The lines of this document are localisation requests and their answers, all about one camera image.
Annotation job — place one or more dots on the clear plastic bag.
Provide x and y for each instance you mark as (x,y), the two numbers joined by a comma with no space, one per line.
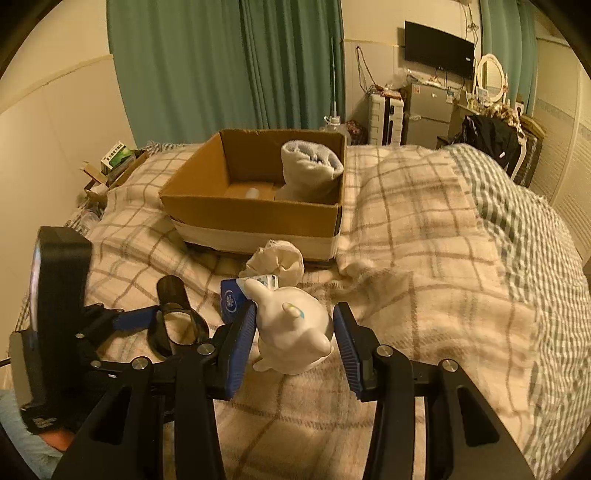
(397,81)

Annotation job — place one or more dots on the white chair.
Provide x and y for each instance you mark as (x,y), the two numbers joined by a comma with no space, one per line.
(519,152)

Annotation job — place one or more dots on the beige plaid blanket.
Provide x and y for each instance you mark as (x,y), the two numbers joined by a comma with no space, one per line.
(415,258)

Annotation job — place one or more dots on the wide green curtain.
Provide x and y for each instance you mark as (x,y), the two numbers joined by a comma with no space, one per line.
(207,64)

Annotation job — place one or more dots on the narrow green curtain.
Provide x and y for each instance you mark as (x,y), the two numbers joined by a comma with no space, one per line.
(508,50)

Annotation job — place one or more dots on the brown striped suitcase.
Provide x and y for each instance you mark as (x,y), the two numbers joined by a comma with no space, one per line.
(531,147)

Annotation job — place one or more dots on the blue tissue packet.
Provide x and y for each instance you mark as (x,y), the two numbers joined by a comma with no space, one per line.
(231,300)

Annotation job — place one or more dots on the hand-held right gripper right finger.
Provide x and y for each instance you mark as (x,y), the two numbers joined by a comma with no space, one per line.
(345,355)

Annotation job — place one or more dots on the green and white carton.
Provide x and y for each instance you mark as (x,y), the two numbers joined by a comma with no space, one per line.
(116,157)

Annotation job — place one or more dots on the green checked quilt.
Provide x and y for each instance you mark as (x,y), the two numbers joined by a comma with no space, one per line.
(521,221)

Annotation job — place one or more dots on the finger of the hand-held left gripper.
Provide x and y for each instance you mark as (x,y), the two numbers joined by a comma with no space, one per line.
(108,350)
(136,319)

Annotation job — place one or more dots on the grey refrigerator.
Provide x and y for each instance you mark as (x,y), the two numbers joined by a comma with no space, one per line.
(427,110)

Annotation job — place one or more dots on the clear plastic bottle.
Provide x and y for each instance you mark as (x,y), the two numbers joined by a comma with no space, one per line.
(333,125)

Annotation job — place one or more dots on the person's left forearm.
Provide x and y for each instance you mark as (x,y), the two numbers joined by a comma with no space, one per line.
(23,443)

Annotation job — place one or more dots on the small white oval object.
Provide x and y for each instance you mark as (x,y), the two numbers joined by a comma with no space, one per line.
(252,192)

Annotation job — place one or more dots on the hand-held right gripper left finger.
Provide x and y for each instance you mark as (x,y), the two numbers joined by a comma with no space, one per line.
(241,350)

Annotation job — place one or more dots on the floral bag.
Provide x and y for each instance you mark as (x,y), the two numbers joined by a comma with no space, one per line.
(355,131)

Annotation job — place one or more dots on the white rolled fleece cloth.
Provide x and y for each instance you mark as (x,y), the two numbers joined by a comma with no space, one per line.
(309,170)

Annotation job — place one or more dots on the white suitcase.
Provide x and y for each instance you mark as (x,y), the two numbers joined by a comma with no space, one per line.
(385,117)

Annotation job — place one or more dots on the brown cardboard box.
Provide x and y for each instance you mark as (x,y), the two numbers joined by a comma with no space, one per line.
(258,221)

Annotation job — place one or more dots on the white wardrobe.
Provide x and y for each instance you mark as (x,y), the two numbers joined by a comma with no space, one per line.
(565,129)

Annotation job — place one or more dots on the white crumpled cloth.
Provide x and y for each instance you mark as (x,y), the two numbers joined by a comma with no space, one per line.
(277,261)

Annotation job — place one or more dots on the open cardboard carton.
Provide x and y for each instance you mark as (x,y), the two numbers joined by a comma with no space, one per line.
(120,173)

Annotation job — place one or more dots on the black wall television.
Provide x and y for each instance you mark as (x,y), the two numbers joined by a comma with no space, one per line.
(438,46)

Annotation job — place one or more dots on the white plush toy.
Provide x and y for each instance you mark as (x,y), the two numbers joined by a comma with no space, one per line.
(291,327)

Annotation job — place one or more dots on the white oval mirror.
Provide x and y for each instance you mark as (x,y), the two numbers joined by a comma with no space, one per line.
(492,76)

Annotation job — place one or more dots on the black glossy plastic object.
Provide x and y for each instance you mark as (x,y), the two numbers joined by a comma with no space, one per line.
(161,337)

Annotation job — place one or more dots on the dark clothes pile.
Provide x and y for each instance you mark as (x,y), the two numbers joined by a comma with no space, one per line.
(491,134)

